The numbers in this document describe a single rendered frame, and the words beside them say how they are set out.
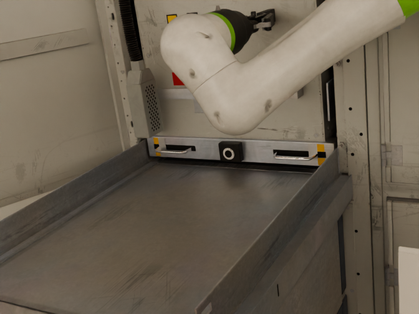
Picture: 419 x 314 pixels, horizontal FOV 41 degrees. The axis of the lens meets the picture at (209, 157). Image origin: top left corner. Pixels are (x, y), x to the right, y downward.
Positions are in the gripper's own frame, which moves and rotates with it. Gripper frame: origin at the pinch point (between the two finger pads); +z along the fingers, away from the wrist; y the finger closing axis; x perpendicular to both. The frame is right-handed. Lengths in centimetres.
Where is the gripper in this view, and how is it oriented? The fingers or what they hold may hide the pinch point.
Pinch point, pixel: (266, 17)
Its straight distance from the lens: 132.7
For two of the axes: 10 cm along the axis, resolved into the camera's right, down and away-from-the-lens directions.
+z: 4.6, -3.4, 8.2
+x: -1.3, -9.4, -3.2
